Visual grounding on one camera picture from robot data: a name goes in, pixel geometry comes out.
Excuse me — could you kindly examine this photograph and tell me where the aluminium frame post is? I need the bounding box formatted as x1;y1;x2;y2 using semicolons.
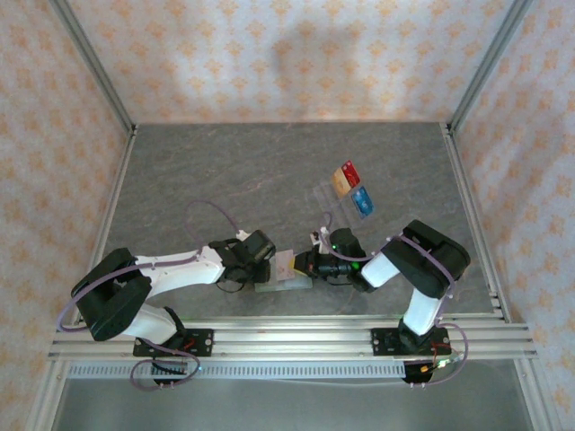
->
448;0;535;134
48;0;138;136

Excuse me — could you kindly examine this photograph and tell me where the grey metal panel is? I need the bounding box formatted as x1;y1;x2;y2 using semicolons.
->
53;379;535;431

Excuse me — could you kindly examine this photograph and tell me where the blue credit card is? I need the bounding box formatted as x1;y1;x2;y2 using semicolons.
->
349;186;377;220

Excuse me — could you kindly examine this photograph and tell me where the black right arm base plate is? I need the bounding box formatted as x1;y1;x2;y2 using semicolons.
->
370;327;451;358

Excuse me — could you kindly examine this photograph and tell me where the aluminium table side rail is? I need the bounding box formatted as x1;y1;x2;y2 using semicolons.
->
74;128;138;324
441;121;511;325

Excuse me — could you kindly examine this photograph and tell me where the green card holder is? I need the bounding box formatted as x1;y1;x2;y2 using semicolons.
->
253;251;314;294

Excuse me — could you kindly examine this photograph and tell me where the aluminium frame leg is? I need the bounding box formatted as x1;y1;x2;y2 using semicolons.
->
511;358;558;431
24;358;68;431

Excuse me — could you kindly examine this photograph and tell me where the small controller board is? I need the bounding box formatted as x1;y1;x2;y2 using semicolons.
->
417;354;463;374

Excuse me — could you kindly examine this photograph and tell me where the white card pink print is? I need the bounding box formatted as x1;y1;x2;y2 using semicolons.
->
274;250;296;283

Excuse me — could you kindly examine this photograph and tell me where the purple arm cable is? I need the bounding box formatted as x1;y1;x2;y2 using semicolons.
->
319;211;472;391
59;199;243;392

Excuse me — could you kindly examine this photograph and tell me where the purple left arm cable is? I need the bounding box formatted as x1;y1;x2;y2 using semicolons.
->
59;199;243;392

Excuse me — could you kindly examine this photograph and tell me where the aluminium frame cross beam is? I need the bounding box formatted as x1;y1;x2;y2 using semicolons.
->
47;316;539;361

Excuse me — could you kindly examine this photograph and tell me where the black round mount plate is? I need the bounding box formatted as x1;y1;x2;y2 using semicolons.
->
401;360;440;388

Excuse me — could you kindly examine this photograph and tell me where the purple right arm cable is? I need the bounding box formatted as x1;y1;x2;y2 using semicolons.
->
319;211;472;391

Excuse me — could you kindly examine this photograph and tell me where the red credit card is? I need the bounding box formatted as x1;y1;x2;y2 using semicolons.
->
340;160;363;186

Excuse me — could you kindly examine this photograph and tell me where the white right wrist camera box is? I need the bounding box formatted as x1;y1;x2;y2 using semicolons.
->
308;227;332;253

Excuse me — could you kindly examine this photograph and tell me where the gold credit card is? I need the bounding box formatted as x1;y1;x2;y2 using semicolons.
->
330;168;354;198

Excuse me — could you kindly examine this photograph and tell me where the clear acrylic card stand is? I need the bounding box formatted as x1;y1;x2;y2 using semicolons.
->
312;160;378;225

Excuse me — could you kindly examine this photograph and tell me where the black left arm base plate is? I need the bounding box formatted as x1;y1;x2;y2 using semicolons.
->
132;329;215;358

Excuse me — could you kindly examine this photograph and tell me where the grey slotted cable duct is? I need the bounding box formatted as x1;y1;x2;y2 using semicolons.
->
66;361;408;382

